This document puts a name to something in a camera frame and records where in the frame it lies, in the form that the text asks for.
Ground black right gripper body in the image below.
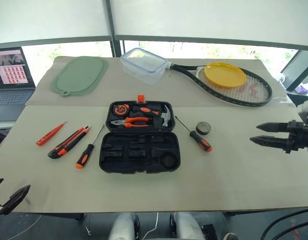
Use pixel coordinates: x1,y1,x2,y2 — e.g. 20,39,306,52
283,119,308,154

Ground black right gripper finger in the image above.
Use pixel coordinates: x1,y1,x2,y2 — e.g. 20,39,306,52
256,121,290,133
249,135,291,151

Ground black shaft screwdriver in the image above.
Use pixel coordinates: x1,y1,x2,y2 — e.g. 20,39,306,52
174,115,213,153

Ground black electrical tape roll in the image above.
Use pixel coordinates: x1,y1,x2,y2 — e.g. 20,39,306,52
195,121,212,136

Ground orange tester pen screwdriver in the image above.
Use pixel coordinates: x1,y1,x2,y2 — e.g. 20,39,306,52
36,120,69,147

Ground orange black utility knife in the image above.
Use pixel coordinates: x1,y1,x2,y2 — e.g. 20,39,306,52
47,125,92,160

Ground silver shaft screwdriver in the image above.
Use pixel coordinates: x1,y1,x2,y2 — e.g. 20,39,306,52
75,123,105,170

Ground black tool case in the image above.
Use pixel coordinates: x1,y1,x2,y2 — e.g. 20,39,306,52
99,94,182,175

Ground black computer monitor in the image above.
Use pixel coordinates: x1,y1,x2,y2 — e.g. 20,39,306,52
280,49,308,92

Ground yellow plastic plate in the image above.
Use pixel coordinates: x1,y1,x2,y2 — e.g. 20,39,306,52
204,62,247,89

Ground black tennis racket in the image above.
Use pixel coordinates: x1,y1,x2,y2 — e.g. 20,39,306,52
168,62,273,108

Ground grey open laptop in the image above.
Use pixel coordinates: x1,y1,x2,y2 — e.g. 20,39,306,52
0,46,37,122

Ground small black box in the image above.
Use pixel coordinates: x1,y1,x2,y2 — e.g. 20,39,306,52
202,223,217,240

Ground grey rounded robot leg cover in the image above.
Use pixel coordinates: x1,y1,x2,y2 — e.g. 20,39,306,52
108,212,141,240
169,211,205,240

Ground green silicone mat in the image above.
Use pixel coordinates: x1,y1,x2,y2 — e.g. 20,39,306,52
50,56,110,98

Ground orange black tape measure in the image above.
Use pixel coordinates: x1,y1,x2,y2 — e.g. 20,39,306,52
113,103,130,117

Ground clear plastic container blue lid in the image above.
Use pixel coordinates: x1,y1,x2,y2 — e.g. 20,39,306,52
120,47,172,86

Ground black floor cables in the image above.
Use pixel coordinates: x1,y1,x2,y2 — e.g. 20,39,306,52
259,206,308,240

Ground claw hammer orange black handle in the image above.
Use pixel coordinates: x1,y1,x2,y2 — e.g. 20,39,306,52
139,104,173,129

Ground orange handled pliers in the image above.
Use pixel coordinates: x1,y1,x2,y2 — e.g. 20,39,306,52
110,116,151,129

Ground thin white cable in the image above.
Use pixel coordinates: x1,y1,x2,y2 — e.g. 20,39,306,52
140,212,160,240

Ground dark grey window frame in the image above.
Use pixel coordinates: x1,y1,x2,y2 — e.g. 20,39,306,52
0,0,308,60

